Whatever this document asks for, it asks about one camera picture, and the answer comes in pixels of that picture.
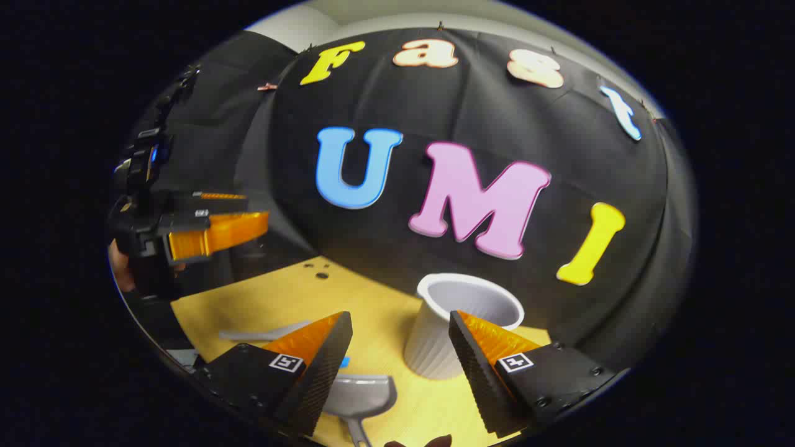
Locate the small grey broom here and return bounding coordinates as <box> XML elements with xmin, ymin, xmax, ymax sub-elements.
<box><xmin>219</xmin><ymin>320</ymin><xmax>312</xmax><ymax>342</ymax></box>

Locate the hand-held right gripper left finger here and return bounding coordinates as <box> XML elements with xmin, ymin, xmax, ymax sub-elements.
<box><xmin>189</xmin><ymin>310</ymin><xmax>353</xmax><ymax>437</ymax></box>

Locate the black backdrop cloth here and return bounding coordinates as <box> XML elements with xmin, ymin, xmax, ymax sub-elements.
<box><xmin>124</xmin><ymin>28</ymin><xmax>696</xmax><ymax>373</ymax></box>

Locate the white ribbed garbage bin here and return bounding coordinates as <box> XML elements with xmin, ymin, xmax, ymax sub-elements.
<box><xmin>404</xmin><ymin>273</ymin><xmax>525</xmax><ymax>380</ymax></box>

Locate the grey plastic dustpan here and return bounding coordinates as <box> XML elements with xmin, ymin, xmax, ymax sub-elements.
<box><xmin>323</xmin><ymin>374</ymin><xmax>398</xmax><ymax>447</ymax></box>

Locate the wooden desktop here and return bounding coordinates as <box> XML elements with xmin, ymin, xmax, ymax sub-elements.
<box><xmin>171</xmin><ymin>256</ymin><xmax>552</xmax><ymax>447</ymax></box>

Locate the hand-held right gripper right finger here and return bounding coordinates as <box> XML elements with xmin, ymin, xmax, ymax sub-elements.
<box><xmin>448</xmin><ymin>310</ymin><xmax>617</xmax><ymax>438</ymax></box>

